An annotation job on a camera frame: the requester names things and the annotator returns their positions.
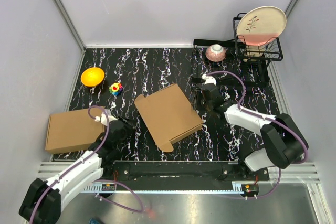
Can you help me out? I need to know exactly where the brown cardboard box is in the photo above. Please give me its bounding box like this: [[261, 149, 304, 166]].
[[134, 83, 203, 153], [45, 108, 105, 154]]

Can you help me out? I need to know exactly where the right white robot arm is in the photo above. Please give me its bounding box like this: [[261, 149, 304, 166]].
[[196, 83, 309, 180]]

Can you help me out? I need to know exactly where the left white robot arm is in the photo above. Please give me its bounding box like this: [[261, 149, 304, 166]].
[[18, 116, 136, 223]]

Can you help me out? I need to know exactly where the folded brown cardboard box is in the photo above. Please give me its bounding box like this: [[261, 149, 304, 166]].
[[45, 108, 105, 154]]

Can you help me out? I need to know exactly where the rainbow plush flower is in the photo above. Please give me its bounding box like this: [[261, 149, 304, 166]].
[[109, 82, 123, 95]]

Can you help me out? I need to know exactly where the pink patterned bowl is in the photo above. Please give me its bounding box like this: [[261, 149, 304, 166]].
[[205, 44, 226, 62]]

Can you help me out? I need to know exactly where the orange bowl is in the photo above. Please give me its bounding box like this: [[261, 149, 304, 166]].
[[80, 67, 104, 87]]

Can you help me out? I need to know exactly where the cream pink plate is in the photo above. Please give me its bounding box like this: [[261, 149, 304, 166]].
[[236, 6, 287, 46]]

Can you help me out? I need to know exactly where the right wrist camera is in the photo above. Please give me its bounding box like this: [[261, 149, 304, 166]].
[[202, 74, 217, 85]]

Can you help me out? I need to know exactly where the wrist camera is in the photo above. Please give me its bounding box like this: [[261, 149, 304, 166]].
[[94, 110, 118, 127], [202, 74, 217, 85]]

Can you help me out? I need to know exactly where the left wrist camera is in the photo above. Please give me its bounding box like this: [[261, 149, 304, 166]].
[[94, 110, 118, 127]]

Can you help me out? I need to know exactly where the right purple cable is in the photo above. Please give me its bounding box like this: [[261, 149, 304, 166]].
[[204, 70, 310, 200]]

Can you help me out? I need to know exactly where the black wire dish rack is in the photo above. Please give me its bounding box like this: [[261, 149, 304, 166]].
[[191, 13, 284, 88]]

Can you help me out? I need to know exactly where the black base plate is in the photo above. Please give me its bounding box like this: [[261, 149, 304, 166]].
[[99, 161, 270, 182]]

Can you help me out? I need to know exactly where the aluminium rail frame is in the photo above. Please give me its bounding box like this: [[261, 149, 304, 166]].
[[36, 161, 336, 224]]

